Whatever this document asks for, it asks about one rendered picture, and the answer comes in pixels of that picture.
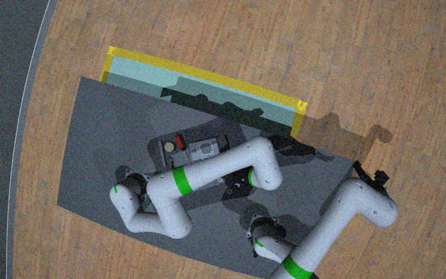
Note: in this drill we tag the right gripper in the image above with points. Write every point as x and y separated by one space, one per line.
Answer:
362 174

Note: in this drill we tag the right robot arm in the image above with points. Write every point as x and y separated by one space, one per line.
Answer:
300 261

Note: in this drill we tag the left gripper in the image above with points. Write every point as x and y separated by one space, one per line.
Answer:
238 179

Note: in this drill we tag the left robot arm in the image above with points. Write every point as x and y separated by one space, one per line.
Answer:
166 188

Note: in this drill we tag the red screwdriver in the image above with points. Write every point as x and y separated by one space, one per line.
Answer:
180 143

